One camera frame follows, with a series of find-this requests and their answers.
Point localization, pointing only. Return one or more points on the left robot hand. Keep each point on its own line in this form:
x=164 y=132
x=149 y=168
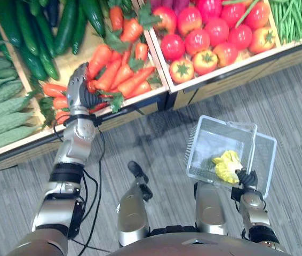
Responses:
x=77 y=88

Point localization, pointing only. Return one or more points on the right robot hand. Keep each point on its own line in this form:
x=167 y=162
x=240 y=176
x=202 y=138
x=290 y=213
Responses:
x=247 y=178

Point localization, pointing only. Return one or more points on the yellow leafy vegetable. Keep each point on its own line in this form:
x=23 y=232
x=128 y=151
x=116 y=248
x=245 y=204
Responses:
x=227 y=166

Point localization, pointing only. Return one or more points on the clear plastic shopping basket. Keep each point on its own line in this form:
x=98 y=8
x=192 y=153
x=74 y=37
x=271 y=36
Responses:
x=215 y=141

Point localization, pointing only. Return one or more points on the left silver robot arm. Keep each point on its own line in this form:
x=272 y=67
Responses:
x=73 y=144

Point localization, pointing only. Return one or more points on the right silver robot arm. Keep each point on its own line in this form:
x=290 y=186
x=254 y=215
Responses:
x=255 y=213

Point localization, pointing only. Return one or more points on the purple plastic vegetable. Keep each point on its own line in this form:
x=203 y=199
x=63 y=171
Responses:
x=161 y=4
x=181 y=6

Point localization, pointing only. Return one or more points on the orange plastic carrot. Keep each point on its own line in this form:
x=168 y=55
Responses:
x=131 y=30
x=61 y=116
x=115 y=56
x=125 y=57
x=59 y=103
x=141 y=52
x=123 y=74
x=141 y=89
x=53 y=90
x=132 y=84
x=108 y=74
x=99 y=60
x=117 y=17

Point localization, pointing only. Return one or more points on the right silver robot leg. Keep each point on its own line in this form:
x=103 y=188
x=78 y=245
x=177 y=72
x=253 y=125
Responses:
x=211 y=208

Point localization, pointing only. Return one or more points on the silver robot leg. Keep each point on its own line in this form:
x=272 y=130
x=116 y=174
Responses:
x=211 y=208
x=133 y=210

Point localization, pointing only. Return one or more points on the silver robot torso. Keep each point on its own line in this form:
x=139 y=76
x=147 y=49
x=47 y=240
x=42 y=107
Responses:
x=193 y=246

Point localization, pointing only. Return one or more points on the dark wood display stand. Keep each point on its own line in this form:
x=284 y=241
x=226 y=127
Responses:
x=247 y=77

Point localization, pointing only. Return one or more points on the red plastic tomato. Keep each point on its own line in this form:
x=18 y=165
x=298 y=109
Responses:
x=164 y=20
x=225 y=54
x=197 y=41
x=205 y=62
x=231 y=14
x=189 y=20
x=172 y=46
x=240 y=36
x=259 y=14
x=209 y=9
x=261 y=40
x=181 y=70
x=216 y=32

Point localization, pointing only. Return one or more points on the left silver robot leg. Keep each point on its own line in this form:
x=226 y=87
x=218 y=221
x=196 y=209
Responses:
x=133 y=210

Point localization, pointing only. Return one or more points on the long green stalk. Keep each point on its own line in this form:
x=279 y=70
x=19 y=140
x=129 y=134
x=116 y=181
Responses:
x=247 y=13

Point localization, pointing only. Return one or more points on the green beans pile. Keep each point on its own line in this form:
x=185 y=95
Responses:
x=292 y=18

